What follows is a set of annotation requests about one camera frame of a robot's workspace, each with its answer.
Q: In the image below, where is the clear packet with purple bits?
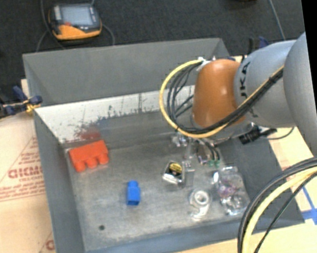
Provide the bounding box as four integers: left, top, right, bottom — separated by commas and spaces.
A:
210, 163, 253, 219

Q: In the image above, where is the clear box with yellow part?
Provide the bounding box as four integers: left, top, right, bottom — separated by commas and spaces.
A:
159, 159, 185, 188

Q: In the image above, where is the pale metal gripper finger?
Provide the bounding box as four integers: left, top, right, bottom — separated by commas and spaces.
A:
172, 131, 196, 163
182, 160, 198, 187

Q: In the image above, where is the black cylinder on white bracket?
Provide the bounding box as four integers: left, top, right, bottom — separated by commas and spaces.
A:
237, 123, 279, 146

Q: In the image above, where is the grey metal bin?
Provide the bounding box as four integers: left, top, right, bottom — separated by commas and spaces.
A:
21, 18, 308, 253

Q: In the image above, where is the brown cardboard board red print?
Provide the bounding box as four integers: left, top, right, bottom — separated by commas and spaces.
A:
0, 98, 57, 253

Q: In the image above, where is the orange toy building block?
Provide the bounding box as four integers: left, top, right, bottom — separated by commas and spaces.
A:
67, 138, 112, 174

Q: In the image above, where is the blue toy block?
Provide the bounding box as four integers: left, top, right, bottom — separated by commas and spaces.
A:
123, 179, 143, 208

